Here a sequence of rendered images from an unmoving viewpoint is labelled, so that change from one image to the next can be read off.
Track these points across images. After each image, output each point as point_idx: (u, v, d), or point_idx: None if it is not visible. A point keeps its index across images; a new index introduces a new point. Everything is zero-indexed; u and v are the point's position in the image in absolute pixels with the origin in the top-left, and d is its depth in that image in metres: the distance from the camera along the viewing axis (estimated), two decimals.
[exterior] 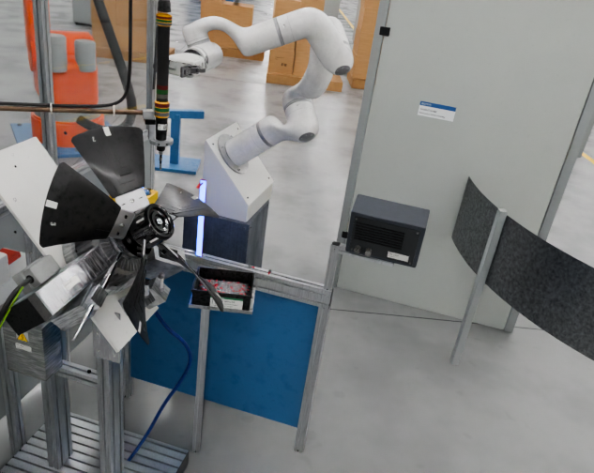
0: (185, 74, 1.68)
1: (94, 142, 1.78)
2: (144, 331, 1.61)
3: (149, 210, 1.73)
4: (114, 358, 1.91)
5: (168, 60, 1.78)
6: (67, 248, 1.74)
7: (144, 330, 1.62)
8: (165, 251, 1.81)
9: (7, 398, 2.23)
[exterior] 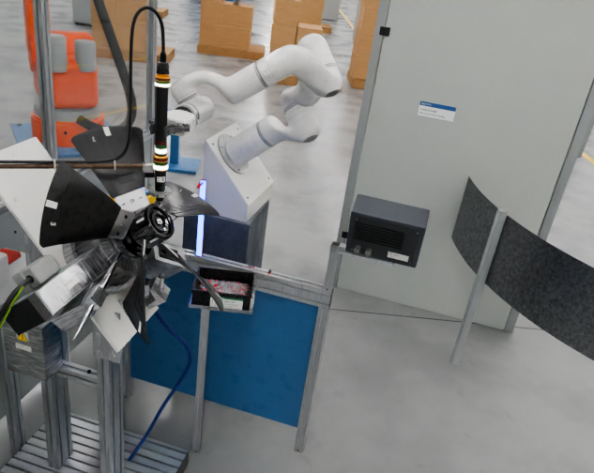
0: (168, 134, 1.71)
1: (94, 142, 1.78)
2: (144, 331, 1.61)
3: (149, 210, 1.73)
4: (114, 358, 1.91)
5: None
6: (67, 248, 1.74)
7: (144, 330, 1.62)
8: (165, 251, 1.81)
9: (7, 398, 2.23)
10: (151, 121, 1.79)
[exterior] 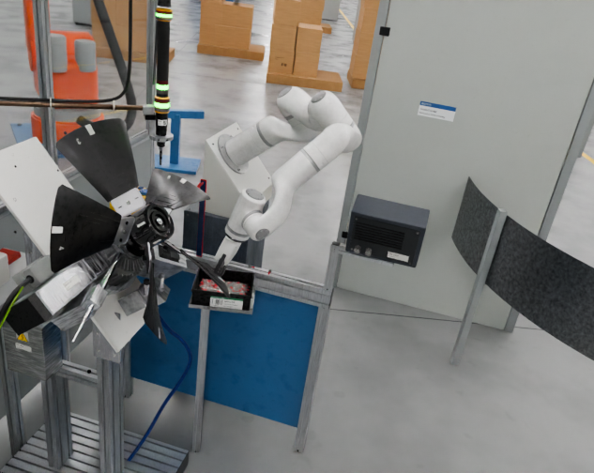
0: None
1: (167, 177, 2.02)
2: (58, 248, 1.48)
3: (159, 209, 1.77)
4: (114, 358, 1.91)
5: (224, 257, 1.89)
6: None
7: (59, 248, 1.48)
8: (145, 256, 1.72)
9: (7, 398, 2.23)
10: (219, 264, 1.89)
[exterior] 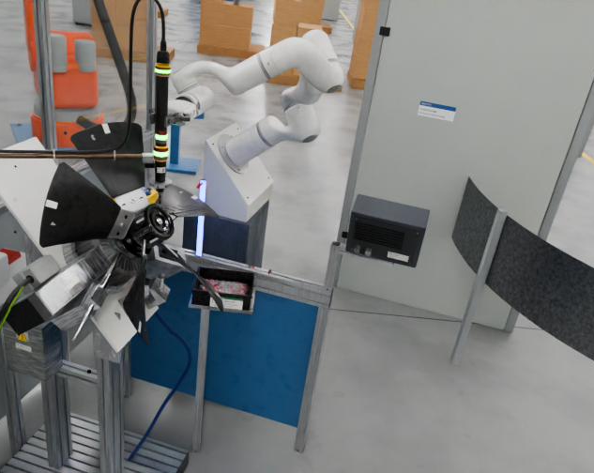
0: (169, 123, 1.70)
1: (179, 192, 2.05)
2: (50, 222, 1.49)
3: (160, 211, 1.77)
4: (114, 358, 1.91)
5: None
6: (67, 248, 1.74)
7: (51, 223, 1.49)
8: (141, 253, 1.71)
9: (7, 398, 2.23)
10: (151, 111, 1.77)
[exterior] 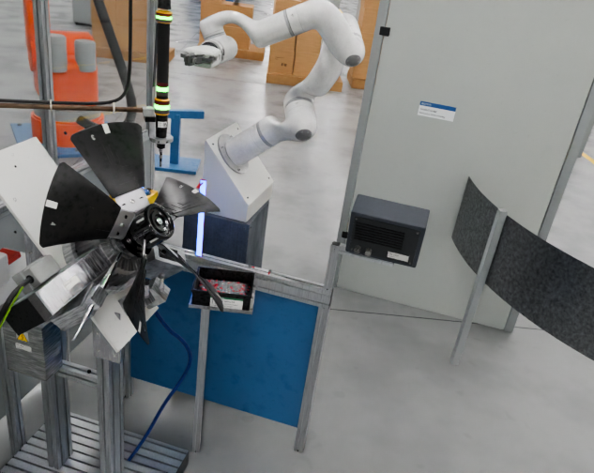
0: (191, 63, 1.79)
1: (179, 187, 2.04)
2: (50, 222, 1.49)
3: (160, 211, 1.77)
4: (114, 358, 1.91)
5: (188, 53, 1.88)
6: (67, 248, 1.74)
7: (51, 223, 1.49)
8: (141, 253, 1.71)
9: (7, 398, 2.23)
10: (182, 55, 1.86)
